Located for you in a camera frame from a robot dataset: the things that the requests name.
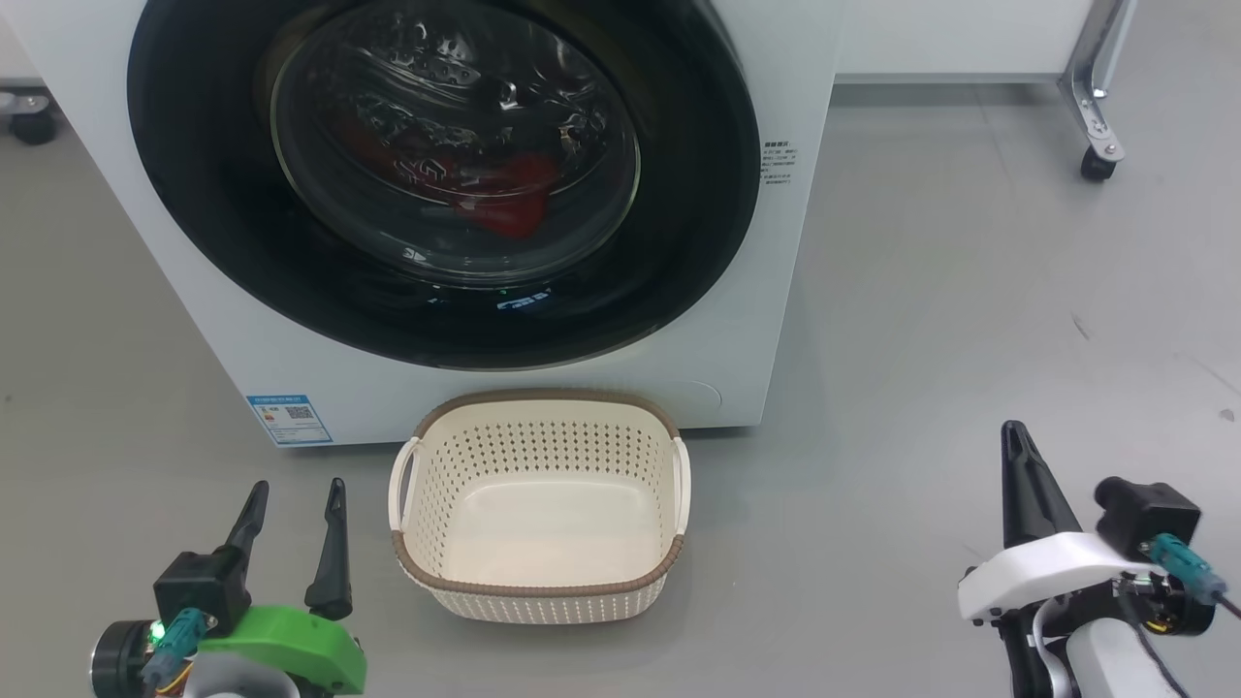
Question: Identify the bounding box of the blue energy label sticker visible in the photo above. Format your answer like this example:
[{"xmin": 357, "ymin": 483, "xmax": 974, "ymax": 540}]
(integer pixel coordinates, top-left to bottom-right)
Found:
[{"xmin": 246, "ymin": 394, "xmax": 334, "ymax": 447}]

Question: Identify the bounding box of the white front-load washing machine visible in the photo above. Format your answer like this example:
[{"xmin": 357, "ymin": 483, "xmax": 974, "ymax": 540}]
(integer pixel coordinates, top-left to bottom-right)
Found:
[{"xmin": 0, "ymin": 0, "xmax": 849, "ymax": 449}]

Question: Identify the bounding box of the twisted black right arm cable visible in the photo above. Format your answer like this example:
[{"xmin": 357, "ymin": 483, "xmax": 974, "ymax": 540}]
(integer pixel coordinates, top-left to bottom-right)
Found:
[{"xmin": 1115, "ymin": 582, "xmax": 1192, "ymax": 698}]

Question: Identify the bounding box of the round black glass washer door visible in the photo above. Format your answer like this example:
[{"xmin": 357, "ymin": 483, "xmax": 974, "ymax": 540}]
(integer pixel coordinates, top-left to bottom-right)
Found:
[{"xmin": 126, "ymin": 0, "xmax": 762, "ymax": 371}]

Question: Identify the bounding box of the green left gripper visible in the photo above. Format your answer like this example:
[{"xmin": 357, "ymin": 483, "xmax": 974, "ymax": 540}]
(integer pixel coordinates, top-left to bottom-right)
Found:
[{"xmin": 199, "ymin": 478, "xmax": 367, "ymax": 695}]

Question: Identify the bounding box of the cream perforated laundry basket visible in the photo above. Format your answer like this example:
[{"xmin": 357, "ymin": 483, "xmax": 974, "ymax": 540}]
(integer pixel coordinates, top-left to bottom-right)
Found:
[{"xmin": 388, "ymin": 390, "xmax": 692, "ymax": 624}]

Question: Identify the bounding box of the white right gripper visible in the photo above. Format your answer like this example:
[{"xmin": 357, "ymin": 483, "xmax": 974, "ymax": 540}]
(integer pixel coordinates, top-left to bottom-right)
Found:
[{"xmin": 958, "ymin": 420, "xmax": 1143, "ymax": 621}]

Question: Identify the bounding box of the black caster with metal bracket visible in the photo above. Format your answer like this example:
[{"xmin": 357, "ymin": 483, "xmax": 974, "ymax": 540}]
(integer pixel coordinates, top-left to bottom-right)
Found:
[{"xmin": 0, "ymin": 89, "xmax": 59, "ymax": 146}]

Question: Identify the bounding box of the red jersey with white trim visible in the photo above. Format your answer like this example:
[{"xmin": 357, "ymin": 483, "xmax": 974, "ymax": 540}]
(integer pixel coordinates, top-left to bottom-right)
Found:
[{"xmin": 334, "ymin": 107, "xmax": 563, "ymax": 241}]

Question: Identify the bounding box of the metal frame leg with caster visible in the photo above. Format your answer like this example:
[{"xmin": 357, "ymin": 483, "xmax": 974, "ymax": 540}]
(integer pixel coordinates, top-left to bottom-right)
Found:
[{"xmin": 1059, "ymin": 0, "xmax": 1137, "ymax": 183}]

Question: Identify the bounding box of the printed spec text label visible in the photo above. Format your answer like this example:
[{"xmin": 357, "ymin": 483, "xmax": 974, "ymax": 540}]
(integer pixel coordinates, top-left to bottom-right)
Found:
[{"xmin": 761, "ymin": 139, "xmax": 801, "ymax": 195}]

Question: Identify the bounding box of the white partition panel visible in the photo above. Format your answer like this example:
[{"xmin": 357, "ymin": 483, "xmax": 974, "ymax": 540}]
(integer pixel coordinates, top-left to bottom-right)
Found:
[{"xmin": 834, "ymin": 0, "xmax": 1106, "ymax": 83}]

